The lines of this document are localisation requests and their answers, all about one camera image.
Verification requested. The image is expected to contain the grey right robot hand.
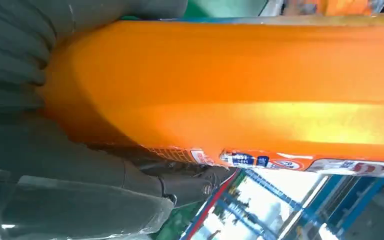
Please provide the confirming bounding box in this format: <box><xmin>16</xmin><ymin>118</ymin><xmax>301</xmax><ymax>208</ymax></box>
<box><xmin>0</xmin><ymin>0</ymin><xmax>237</xmax><ymax>240</ymax></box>

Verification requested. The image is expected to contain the red beam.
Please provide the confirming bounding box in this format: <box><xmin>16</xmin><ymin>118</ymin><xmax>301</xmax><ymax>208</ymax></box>
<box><xmin>182</xmin><ymin>168</ymin><xmax>241</xmax><ymax>240</ymax></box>

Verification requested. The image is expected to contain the blue steel rack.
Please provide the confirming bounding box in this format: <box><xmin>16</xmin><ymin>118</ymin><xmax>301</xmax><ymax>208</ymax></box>
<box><xmin>191</xmin><ymin>168</ymin><xmax>384</xmax><ymax>240</ymax></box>

